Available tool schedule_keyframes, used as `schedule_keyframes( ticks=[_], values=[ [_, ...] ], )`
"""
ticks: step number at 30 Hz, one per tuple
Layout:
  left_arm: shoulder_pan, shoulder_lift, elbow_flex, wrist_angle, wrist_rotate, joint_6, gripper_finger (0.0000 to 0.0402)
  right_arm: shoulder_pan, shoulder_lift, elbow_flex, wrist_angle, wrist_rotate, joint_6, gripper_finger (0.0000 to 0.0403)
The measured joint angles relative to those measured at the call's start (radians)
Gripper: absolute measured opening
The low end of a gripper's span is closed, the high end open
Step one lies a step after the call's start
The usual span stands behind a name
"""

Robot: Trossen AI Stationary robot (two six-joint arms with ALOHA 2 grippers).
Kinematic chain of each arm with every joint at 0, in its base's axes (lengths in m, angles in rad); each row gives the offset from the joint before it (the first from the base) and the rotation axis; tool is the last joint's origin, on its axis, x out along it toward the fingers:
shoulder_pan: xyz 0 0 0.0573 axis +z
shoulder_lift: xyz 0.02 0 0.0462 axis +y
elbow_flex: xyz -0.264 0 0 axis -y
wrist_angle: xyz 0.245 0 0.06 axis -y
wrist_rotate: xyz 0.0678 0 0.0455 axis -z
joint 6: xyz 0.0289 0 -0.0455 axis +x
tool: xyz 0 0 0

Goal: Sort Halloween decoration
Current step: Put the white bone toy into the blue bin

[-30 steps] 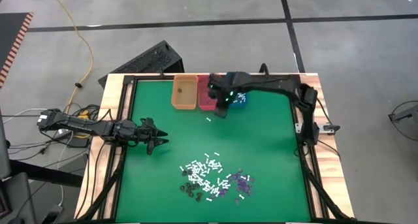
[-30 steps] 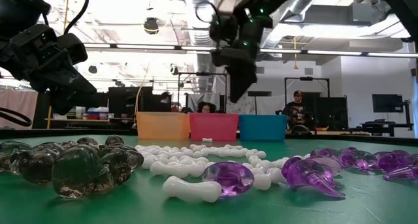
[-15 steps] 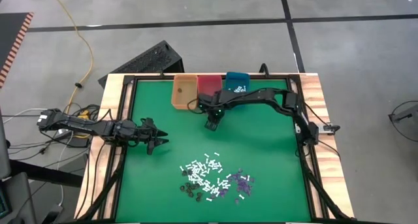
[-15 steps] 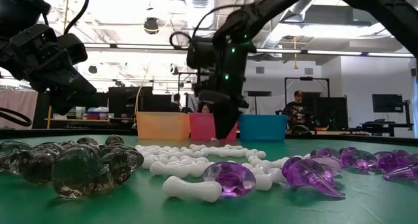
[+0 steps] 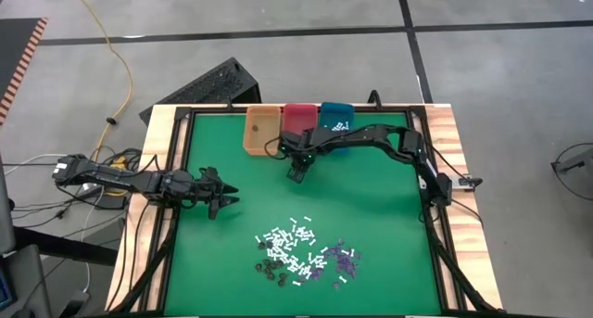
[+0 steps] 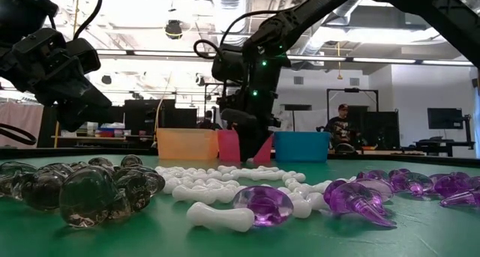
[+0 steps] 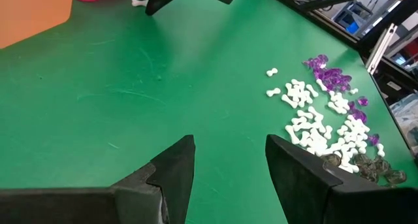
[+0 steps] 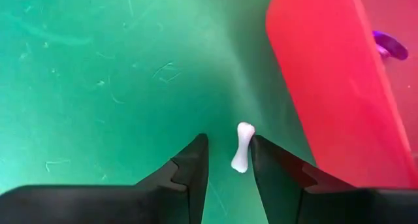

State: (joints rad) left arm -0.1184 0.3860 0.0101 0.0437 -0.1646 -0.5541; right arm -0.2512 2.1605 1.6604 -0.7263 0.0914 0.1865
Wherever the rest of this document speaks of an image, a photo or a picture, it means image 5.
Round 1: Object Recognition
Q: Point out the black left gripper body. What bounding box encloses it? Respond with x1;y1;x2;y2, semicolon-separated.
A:
184;166;225;221

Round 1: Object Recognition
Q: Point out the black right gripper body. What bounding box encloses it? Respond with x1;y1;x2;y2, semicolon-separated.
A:
278;128;326;169

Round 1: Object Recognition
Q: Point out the pink plastic bin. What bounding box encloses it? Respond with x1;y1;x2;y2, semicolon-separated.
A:
282;103;320;137

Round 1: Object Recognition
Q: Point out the orange plastic bin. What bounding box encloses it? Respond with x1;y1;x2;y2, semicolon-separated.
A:
243;105;283;157

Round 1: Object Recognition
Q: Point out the blue plastic bin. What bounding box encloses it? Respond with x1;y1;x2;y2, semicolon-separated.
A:
319;101;356;155

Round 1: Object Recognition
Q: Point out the wooden table side board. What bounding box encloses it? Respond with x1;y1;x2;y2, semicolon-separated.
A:
423;103;505;311
105;104;191;312

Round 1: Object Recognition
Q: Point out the black perforated metal case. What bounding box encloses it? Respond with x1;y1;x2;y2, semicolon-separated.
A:
138;57;262;124

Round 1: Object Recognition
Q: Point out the green table mat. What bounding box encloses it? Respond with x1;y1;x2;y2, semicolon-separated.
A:
162;112;442;315

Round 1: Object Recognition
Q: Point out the black floor bar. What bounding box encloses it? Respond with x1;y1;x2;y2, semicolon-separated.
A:
12;226;120;267

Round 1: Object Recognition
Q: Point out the black mat orange striped edge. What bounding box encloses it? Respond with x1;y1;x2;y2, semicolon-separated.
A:
0;17;49;127

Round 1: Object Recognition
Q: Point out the black table frame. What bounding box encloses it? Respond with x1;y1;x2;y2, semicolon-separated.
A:
106;102;501;318

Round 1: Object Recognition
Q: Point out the yellow extension cable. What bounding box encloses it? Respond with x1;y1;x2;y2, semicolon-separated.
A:
68;0;134;171

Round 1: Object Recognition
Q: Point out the grey metal post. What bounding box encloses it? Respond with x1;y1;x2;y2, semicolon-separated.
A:
0;154;16;257

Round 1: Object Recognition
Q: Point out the black floor cable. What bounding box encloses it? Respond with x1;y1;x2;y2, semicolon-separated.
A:
549;141;593;221

